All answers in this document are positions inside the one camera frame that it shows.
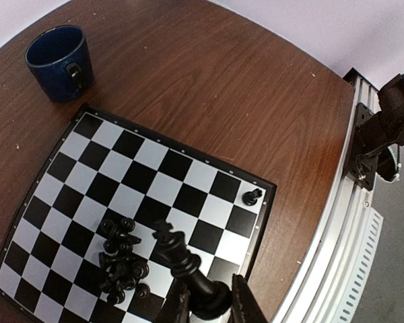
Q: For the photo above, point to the dark blue ceramic mug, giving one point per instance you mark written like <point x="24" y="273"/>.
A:
<point x="60" y="61"/>

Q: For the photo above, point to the aluminium front rail frame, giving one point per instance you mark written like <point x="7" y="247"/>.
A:
<point x="332" y="275"/>

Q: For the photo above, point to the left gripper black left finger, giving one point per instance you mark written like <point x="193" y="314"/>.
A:
<point x="176" y="308"/>

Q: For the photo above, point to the black chess piece corner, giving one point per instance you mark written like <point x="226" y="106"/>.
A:
<point x="250" y="198"/>

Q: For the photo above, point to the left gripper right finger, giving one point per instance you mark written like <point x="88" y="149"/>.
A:
<point x="245" y="308"/>

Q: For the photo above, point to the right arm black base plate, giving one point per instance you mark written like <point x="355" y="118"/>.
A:
<point x="360" y="167"/>

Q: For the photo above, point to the tall black king piece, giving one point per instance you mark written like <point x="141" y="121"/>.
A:
<point x="208" y="299"/>

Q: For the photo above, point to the pile of black chess pieces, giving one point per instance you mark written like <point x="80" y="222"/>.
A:
<point x="123" y="271"/>

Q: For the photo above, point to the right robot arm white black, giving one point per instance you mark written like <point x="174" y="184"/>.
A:
<point x="378" y="140"/>

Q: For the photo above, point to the folding black silver chessboard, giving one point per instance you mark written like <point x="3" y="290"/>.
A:
<point x="106" y="167"/>

